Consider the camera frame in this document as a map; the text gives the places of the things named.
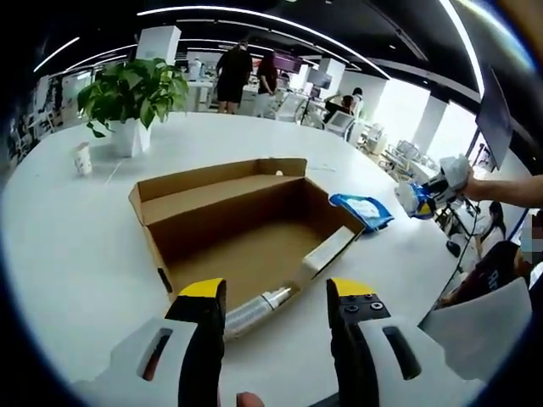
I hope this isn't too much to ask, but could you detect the person's right hand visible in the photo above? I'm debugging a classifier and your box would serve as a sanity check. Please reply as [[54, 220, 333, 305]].
[[460, 171, 487, 203]]

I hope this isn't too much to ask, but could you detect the brown cardboard shoe box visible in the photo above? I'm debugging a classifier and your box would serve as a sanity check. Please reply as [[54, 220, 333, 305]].
[[129, 157, 367, 343]]

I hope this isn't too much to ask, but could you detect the large dark monitor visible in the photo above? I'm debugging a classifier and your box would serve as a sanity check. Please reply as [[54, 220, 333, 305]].
[[474, 67, 514, 170]]

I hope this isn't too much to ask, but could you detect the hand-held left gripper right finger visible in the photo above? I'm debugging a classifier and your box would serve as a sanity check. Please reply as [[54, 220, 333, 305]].
[[325, 277, 487, 407]]

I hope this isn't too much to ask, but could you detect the purple screen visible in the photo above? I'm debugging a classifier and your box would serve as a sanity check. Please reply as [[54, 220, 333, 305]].
[[274, 57, 302, 73]]

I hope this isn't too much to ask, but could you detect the white chair back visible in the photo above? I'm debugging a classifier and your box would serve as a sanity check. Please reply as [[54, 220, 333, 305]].
[[417, 276, 534, 376]]

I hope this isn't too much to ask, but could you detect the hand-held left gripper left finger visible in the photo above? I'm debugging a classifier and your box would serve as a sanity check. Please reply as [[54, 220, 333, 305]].
[[74, 277, 228, 407]]

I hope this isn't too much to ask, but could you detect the green potted plant white pot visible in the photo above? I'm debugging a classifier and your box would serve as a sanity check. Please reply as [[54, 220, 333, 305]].
[[77, 58, 190, 158]]

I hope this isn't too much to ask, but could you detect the blue wipes pack soft item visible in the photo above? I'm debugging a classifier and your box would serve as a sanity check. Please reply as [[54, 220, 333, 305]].
[[328, 192, 395, 234]]

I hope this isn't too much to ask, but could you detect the blue tissue pack soft item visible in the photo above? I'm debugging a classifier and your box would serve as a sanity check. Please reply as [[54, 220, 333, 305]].
[[394, 181, 436, 221]]

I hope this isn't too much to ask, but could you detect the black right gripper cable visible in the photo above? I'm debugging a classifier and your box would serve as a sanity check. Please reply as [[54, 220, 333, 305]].
[[449, 198, 484, 272]]

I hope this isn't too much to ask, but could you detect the white paper cup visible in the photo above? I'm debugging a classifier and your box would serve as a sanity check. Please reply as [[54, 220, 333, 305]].
[[74, 142, 93, 176]]

